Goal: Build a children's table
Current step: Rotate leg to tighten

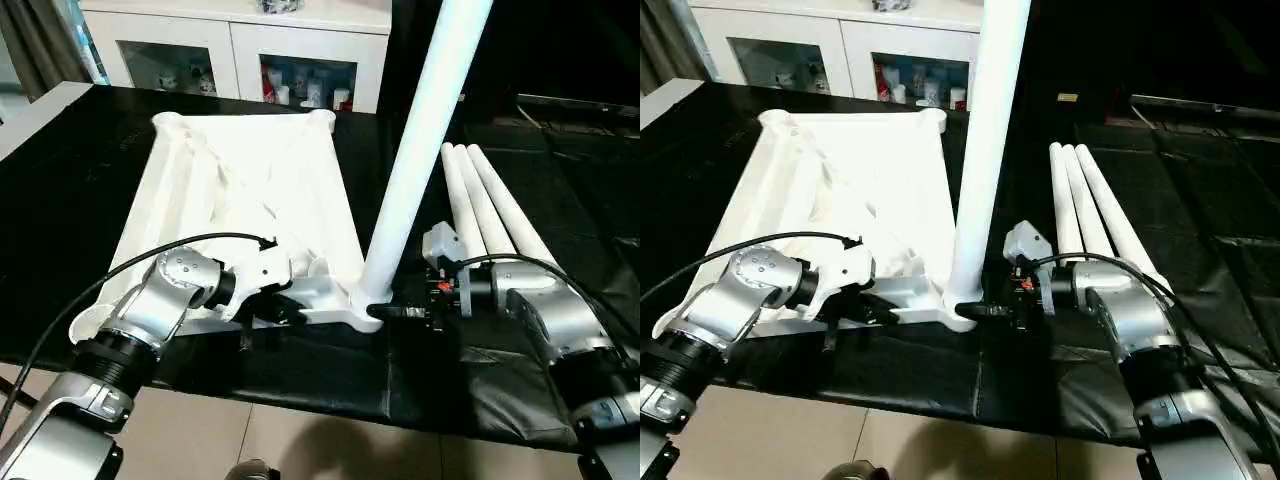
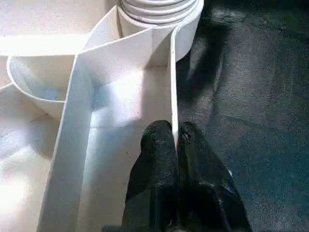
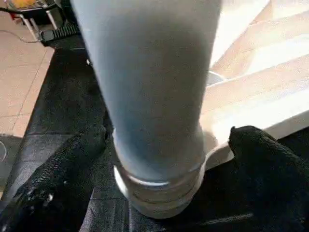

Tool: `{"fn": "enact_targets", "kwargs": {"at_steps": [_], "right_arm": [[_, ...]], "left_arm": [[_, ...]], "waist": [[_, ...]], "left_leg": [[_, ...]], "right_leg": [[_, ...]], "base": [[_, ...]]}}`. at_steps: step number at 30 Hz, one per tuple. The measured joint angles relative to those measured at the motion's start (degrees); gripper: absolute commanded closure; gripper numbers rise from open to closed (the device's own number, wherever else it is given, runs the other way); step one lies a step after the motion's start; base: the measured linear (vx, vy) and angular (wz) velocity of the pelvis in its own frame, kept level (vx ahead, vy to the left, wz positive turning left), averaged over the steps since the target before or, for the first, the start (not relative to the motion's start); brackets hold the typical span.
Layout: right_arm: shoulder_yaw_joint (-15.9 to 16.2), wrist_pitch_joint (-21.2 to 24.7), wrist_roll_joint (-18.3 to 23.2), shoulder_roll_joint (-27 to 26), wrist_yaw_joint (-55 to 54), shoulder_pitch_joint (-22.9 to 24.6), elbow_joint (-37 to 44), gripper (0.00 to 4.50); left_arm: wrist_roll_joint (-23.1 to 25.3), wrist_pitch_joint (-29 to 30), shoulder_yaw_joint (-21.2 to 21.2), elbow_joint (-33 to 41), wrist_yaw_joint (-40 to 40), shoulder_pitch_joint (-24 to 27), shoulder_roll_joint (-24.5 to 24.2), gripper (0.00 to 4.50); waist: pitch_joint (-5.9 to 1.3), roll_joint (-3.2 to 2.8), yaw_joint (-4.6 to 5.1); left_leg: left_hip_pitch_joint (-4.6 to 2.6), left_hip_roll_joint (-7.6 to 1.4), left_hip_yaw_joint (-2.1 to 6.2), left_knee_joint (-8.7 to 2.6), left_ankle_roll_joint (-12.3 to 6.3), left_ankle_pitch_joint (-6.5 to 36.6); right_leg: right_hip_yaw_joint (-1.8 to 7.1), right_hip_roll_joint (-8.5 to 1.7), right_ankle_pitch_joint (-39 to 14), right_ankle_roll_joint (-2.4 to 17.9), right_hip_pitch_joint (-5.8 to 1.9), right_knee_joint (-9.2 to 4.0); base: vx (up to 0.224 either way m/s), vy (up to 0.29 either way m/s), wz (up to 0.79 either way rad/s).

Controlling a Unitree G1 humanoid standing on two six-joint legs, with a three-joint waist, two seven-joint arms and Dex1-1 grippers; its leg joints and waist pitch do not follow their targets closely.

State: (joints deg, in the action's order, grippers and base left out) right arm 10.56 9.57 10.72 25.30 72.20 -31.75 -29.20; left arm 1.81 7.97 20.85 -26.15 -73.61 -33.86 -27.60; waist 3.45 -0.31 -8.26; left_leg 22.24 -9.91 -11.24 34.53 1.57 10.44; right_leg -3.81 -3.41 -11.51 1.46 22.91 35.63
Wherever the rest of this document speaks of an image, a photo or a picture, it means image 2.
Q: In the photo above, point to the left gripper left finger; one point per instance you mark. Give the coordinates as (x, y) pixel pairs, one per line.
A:
(154, 183)

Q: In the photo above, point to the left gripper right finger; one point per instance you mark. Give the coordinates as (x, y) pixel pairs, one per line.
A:
(205, 193)

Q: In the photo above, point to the white plastic children's table top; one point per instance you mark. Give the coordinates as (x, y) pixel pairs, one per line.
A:
(116, 92)

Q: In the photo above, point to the white plastic table leg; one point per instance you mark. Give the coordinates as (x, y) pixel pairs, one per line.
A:
(159, 9)

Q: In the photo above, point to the black work mat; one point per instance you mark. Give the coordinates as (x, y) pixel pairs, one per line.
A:
(256, 135)

